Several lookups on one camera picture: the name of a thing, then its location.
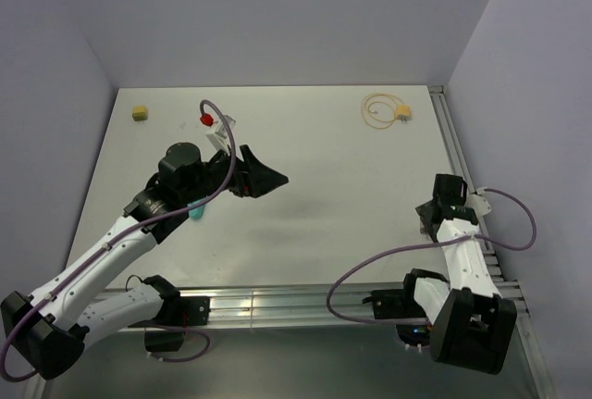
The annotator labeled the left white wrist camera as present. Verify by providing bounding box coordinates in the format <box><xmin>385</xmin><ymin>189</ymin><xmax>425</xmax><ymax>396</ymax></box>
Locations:
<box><xmin>200</xmin><ymin>114</ymin><xmax>230</xmax><ymax>154</ymax></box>

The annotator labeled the yellow cube block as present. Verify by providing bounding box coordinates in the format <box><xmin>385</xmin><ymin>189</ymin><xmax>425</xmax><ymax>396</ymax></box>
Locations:
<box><xmin>131</xmin><ymin>106</ymin><xmax>148</xmax><ymax>122</ymax></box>

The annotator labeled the teal triangular power strip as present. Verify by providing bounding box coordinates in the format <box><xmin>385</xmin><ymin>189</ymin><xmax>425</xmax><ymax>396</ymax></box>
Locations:
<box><xmin>188</xmin><ymin>201</ymin><xmax>205</xmax><ymax>221</ymax></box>

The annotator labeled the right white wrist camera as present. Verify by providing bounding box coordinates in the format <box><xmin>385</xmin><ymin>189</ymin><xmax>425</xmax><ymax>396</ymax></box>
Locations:
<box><xmin>465</xmin><ymin>187</ymin><xmax>492</xmax><ymax>217</ymax></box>

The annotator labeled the purple cable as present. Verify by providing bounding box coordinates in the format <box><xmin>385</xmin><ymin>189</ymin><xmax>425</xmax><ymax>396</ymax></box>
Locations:
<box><xmin>0</xmin><ymin>99</ymin><xmax>239</xmax><ymax>381</ymax></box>
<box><xmin>326</xmin><ymin>188</ymin><xmax>537</xmax><ymax>326</ymax></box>

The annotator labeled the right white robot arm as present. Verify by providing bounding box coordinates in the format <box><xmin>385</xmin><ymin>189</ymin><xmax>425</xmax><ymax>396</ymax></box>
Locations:
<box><xmin>365</xmin><ymin>174</ymin><xmax>517</xmax><ymax>375</ymax></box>

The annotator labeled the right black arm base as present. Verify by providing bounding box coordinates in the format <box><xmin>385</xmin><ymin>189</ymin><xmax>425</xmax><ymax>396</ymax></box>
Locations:
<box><xmin>363</xmin><ymin>289</ymin><xmax>431</xmax><ymax>353</ymax></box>

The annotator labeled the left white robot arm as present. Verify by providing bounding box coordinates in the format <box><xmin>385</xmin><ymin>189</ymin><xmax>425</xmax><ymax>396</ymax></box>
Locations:
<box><xmin>1</xmin><ymin>143</ymin><xmax>289</xmax><ymax>380</ymax></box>

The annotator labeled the aluminium rail frame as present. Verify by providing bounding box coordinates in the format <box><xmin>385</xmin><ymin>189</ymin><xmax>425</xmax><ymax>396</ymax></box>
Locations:
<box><xmin>27</xmin><ymin>84</ymin><xmax>556</xmax><ymax>399</ymax></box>

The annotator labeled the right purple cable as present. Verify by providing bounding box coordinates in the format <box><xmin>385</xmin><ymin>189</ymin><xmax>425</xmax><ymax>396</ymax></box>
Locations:
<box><xmin>326</xmin><ymin>188</ymin><xmax>537</xmax><ymax>326</ymax></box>

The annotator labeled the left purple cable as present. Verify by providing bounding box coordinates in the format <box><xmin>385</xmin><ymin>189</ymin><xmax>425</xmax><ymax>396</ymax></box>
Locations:
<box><xmin>0</xmin><ymin>99</ymin><xmax>239</xmax><ymax>381</ymax></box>

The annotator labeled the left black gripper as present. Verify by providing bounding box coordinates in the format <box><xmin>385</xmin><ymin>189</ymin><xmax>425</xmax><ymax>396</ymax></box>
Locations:
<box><xmin>181</xmin><ymin>144</ymin><xmax>288</xmax><ymax>205</ymax></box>

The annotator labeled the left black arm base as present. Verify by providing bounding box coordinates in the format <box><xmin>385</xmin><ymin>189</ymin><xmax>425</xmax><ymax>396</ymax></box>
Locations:
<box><xmin>133</xmin><ymin>295</ymin><xmax>210</xmax><ymax>359</ymax></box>

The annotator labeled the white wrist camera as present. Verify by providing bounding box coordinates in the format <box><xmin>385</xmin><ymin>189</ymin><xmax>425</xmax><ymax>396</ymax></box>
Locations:
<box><xmin>465</xmin><ymin>187</ymin><xmax>492</xmax><ymax>217</ymax></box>
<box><xmin>200</xmin><ymin>114</ymin><xmax>230</xmax><ymax>154</ymax></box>

